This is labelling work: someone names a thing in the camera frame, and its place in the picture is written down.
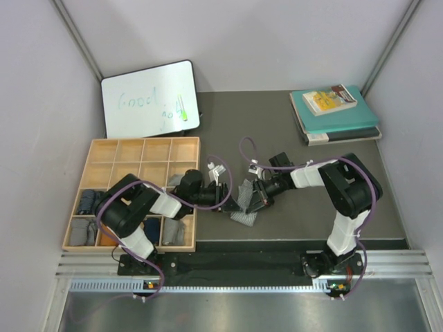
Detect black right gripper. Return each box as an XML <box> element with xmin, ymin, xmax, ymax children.
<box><xmin>247</xmin><ymin>174</ymin><xmax>287</xmax><ymax>214</ymax></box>

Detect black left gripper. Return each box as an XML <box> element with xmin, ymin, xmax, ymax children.
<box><xmin>190</xmin><ymin>182</ymin><xmax>243</xmax><ymax>213</ymax></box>

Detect light grey underwear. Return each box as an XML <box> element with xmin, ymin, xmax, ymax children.
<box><xmin>167</xmin><ymin>174</ymin><xmax>184</xmax><ymax>187</ymax></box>

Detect grey striped boxer shorts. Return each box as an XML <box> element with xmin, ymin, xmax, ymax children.
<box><xmin>230</xmin><ymin>179</ymin><xmax>257</xmax><ymax>228</ymax></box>

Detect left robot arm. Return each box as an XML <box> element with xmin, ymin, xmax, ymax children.
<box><xmin>93</xmin><ymin>166</ymin><xmax>242</xmax><ymax>275</ymax></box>

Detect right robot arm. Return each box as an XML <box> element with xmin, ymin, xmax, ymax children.
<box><xmin>246</xmin><ymin>152</ymin><xmax>383</xmax><ymax>278</ymax></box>

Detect wooden compartment tray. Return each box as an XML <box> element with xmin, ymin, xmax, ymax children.
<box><xmin>62</xmin><ymin>137</ymin><xmax>201</xmax><ymax>252</ymax></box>

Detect grey rolled garment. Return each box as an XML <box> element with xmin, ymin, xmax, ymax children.
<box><xmin>161</xmin><ymin>218</ymin><xmax>186</xmax><ymax>246</ymax></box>

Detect navy rolled garment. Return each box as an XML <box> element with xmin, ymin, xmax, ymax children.
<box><xmin>143</xmin><ymin>218</ymin><xmax>161</xmax><ymax>245</ymax></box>

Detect green whiteboard marker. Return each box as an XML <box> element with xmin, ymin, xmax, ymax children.
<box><xmin>178</xmin><ymin>94</ymin><xmax>188</xmax><ymax>122</ymax></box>

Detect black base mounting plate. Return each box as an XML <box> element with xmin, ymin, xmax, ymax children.
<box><xmin>117</xmin><ymin>240</ymin><xmax>363</xmax><ymax>287</ymax></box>

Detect white whiteboard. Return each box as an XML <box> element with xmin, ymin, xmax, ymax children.
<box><xmin>101</xmin><ymin>59</ymin><xmax>200</xmax><ymax>139</ymax></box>

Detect yellow paperback book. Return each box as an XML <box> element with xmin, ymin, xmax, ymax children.
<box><xmin>302</xmin><ymin>84</ymin><xmax>358</xmax><ymax>116</ymax></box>

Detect orange rolled garment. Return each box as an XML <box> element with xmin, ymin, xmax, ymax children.
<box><xmin>96</xmin><ymin>232</ymin><xmax>117</xmax><ymax>247</ymax></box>

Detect dark blue rolled socks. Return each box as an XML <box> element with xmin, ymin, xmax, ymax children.
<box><xmin>76</xmin><ymin>189</ymin><xmax>104</xmax><ymax>215</ymax></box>

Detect grey rolled socks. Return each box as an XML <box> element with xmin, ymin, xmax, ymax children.
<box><xmin>69</xmin><ymin>219</ymin><xmax>98</xmax><ymax>246</ymax></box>

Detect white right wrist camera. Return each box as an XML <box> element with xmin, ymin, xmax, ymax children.
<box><xmin>248</xmin><ymin>159</ymin><xmax>261</xmax><ymax>176</ymax></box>

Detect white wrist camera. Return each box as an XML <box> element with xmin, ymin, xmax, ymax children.
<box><xmin>208</xmin><ymin>162</ymin><xmax>226</xmax><ymax>185</ymax></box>
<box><xmin>248</xmin><ymin>159</ymin><xmax>261</xmax><ymax>176</ymax></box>

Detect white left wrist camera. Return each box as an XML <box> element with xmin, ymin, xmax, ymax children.
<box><xmin>208</xmin><ymin>162</ymin><xmax>226</xmax><ymax>185</ymax></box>

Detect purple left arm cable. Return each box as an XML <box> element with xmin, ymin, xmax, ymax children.
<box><xmin>96</xmin><ymin>155</ymin><xmax>233</xmax><ymax>302</ymax></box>

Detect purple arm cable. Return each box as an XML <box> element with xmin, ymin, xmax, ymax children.
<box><xmin>239</xmin><ymin>136</ymin><xmax>378</xmax><ymax>301</ymax></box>
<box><xmin>96</xmin><ymin>155</ymin><xmax>233</xmax><ymax>302</ymax></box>

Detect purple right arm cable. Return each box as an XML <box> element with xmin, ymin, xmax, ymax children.
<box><xmin>239</xmin><ymin>136</ymin><xmax>378</xmax><ymax>301</ymax></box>

